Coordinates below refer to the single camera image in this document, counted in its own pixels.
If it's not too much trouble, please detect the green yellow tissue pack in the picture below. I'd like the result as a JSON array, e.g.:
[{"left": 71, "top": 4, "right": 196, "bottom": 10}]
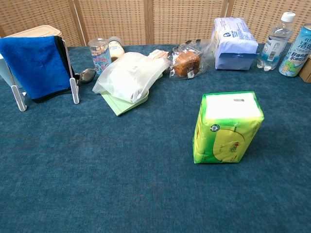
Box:
[{"left": 192, "top": 91, "right": 265, "bottom": 165}]

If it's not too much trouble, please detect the bread in clear bag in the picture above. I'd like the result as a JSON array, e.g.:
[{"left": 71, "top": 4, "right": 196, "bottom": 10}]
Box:
[{"left": 169, "top": 39, "right": 212, "bottom": 80}]

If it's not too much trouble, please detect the pale blue tissue pack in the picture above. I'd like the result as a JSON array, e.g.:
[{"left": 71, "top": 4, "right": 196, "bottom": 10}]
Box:
[{"left": 213, "top": 17, "right": 259, "bottom": 71}]

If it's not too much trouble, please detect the frosted white zip bag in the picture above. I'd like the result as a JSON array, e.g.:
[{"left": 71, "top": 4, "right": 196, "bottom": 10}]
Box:
[{"left": 92, "top": 51, "right": 171, "bottom": 103}]

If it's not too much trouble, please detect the pink packaged item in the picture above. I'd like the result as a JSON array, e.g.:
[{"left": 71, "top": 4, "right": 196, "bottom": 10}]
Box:
[{"left": 147, "top": 49, "right": 169, "bottom": 60}]

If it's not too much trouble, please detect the mayonnaise squeeze bottle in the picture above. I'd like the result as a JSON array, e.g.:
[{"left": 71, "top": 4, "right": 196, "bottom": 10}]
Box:
[{"left": 107, "top": 36, "right": 126, "bottom": 63}]

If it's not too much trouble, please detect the round metal spoon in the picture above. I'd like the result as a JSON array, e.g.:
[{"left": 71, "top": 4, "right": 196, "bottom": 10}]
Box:
[{"left": 77, "top": 68, "right": 96, "bottom": 85}]

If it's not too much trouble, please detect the white folding rack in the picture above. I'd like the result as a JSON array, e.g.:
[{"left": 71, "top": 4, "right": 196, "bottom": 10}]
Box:
[{"left": 0, "top": 36, "right": 80, "bottom": 112}]

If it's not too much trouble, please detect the clear snack jar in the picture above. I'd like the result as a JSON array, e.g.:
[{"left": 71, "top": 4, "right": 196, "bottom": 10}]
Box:
[{"left": 88, "top": 37, "right": 109, "bottom": 75}]

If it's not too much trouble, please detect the woven bamboo folding screen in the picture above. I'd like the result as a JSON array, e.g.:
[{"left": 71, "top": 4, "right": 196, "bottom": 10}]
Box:
[{"left": 0, "top": 0, "right": 311, "bottom": 47}]

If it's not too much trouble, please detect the blue microfibre towel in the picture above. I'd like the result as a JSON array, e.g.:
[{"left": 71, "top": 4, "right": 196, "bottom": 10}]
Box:
[{"left": 0, "top": 35, "right": 73, "bottom": 103}]

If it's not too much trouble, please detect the clear water bottle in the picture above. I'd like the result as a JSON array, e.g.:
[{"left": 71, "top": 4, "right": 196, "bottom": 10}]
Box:
[{"left": 257, "top": 11, "right": 296, "bottom": 71}]

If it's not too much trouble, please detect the beige lidded lunch box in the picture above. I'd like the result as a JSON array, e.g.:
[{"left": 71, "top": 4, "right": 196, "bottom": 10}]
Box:
[{"left": 4, "top": 25, "right": 63, "bottom": 41}]

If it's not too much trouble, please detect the light blue drink can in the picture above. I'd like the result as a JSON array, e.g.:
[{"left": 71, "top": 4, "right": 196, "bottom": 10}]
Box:
[{"left": 278, "top": 23, "right": 311, "bottom": 78}]

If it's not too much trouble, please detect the small cardboard box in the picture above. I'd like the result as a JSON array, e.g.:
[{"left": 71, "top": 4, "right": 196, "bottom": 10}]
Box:
[{"left": 298, "top": 54, "right": 311, "bottom": 83}]

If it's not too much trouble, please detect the translucent squeeze bottle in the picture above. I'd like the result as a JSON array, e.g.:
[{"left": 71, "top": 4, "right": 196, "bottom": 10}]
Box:
[{"left": 0, "top": 53, "right": 16, "bottom": 86}]

